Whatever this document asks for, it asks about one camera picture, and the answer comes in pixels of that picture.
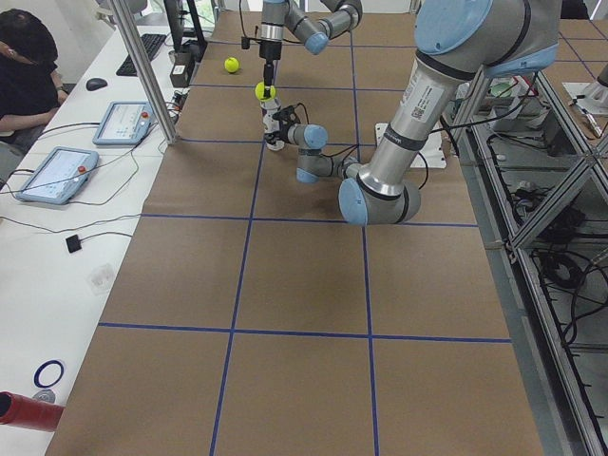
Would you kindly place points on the blue tape roll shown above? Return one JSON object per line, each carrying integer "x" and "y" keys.
{"x": 48, "y": 374}

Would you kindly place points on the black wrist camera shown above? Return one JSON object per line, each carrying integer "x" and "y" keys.
{"x": 288, "y": 115}

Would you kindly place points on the Roland Garros yellow tennis ball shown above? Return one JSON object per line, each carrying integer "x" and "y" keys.
{"x": 264, "y": 92}

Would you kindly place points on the clear plastic tennis ball can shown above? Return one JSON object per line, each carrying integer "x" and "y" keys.
{"x": 270, "y": 128}

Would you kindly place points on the black monitor stand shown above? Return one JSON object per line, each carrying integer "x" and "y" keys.
{"x": 186, "y": 32}

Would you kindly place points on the aluminium frame post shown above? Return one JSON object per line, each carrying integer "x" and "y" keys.
{"x": 135, "y": 48}

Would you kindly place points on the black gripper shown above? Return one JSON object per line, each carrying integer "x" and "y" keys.
{"x": 269, "y": 51}
{"x": 279, "y": 133}

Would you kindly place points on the Wilson 3 yellow tennis ball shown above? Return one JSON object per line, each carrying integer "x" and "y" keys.
{"x": 232, "y": 65}

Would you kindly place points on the blue teach pendant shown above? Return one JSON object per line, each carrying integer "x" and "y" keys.
{"x": 59, "y": 177}
{"x": 124, "y": 123}

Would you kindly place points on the black computer mouse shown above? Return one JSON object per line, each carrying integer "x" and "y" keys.
{"x": 95, "y": 83}

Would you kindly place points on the black box with label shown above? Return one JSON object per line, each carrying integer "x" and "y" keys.
{"x": 182, "y": 69}

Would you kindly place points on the small black square device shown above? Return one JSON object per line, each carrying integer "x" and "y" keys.
{"x": 73, "y": 244}

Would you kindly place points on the red cylinder tube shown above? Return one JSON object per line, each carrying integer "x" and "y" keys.
{"x": 23, "y": 412}

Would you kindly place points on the aluminium frame rack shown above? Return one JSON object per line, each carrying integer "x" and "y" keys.
{"x": 538, "y": 170}

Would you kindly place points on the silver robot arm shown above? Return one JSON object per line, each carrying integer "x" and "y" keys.
{"x": 454, "y": 40}
{"x": 314, "y": 35}

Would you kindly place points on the person in black shirt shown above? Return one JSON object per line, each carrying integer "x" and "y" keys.
{"x": 32, "y": 90}

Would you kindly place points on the far blue teach pendant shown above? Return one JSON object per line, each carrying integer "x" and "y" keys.
{"x": 124, "y": 123}

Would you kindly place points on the near blue teach pendant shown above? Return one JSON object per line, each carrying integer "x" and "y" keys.
{"x": 59, "y": 177}

